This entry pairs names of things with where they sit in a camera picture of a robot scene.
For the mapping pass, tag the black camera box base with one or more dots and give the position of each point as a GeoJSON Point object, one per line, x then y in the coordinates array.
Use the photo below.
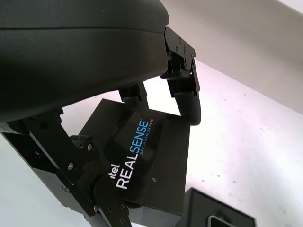
{"type": "Point", "coordinates": [196, 208]}

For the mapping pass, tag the black RealSense box lid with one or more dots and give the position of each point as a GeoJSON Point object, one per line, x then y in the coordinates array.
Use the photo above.
{"type": "Point", "coordinates": [161, 151]}

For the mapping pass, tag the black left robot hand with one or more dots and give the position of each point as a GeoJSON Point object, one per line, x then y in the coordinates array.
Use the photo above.
{"type": "Point", "coordinates": [71, 59]}

